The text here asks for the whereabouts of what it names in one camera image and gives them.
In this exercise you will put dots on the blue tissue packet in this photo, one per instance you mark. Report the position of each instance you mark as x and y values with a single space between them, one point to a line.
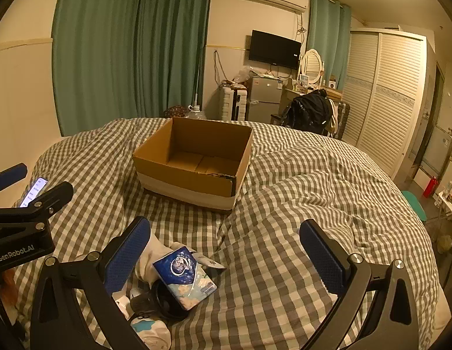
182 277

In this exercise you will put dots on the dressing table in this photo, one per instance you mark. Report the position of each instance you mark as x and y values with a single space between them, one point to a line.
289 98

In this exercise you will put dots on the person's left forearm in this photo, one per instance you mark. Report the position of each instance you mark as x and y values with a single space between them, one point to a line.
8 290

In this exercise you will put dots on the cardboard box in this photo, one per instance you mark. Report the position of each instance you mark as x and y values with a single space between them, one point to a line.
211 131

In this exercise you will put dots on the checkered bed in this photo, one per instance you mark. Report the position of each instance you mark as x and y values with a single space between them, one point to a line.
302 175

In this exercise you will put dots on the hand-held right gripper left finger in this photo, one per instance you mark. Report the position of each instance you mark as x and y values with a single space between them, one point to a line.
127 259

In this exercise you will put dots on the white bottle blue label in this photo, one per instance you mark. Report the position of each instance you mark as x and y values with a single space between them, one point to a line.
153 333

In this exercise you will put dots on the white suitcase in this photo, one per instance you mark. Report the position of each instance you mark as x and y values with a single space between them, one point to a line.
231 102

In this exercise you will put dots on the wide green curtain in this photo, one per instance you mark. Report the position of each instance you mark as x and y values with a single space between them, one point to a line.
131 43

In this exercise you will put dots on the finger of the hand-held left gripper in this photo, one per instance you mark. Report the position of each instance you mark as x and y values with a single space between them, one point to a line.
12 173
54 194

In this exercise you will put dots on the white kitchen appliance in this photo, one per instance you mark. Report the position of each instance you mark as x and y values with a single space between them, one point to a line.
442 142

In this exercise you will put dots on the white sock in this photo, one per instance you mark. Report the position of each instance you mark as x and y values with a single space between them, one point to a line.
153 255

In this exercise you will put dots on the black cup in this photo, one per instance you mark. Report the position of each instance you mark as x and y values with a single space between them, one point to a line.
164 302

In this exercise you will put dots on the white tube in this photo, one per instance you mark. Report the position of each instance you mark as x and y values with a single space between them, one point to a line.
209 262

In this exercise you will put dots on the brown patterned basket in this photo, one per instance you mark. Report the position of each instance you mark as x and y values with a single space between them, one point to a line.
175 112

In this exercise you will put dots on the narrow teal curtain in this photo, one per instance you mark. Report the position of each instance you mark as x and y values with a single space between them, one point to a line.
328 36

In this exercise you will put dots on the dark suitcase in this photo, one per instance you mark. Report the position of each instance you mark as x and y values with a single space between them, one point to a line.
343 120

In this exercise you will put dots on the oval white mirror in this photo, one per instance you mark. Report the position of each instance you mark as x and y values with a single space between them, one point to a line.
312 66

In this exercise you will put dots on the white louvred wardrobe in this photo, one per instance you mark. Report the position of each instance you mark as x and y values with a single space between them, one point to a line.
386 98

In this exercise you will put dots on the red fire extinguisher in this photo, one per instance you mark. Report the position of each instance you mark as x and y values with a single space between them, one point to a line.
431 187

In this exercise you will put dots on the black wall television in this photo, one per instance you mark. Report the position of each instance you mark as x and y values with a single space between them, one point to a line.
273 49

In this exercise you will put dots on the smartphone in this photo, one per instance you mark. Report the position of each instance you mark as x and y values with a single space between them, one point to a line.
32 191

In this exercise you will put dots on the silver fridge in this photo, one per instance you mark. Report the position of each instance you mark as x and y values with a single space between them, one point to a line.
264 98

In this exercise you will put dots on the teal stool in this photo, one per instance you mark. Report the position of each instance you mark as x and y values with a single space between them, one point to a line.
413 204

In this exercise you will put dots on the small cluttered side table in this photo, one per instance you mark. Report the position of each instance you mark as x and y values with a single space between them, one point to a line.
448 200

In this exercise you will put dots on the black jacket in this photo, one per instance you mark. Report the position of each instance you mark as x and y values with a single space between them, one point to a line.
309 111

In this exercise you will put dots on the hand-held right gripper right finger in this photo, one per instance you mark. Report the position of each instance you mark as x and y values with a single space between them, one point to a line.
322 259

